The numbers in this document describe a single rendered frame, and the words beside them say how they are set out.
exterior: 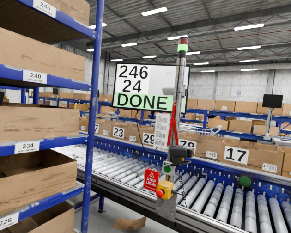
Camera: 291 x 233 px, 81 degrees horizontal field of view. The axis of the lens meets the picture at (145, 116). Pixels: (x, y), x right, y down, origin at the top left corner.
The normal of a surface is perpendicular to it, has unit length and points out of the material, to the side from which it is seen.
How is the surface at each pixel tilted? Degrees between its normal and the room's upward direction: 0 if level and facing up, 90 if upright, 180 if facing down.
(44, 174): 90
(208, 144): 90
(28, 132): 92
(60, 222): 91
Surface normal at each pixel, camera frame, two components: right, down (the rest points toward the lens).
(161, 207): -0.52, 0.00
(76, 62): 0.85, 0.11
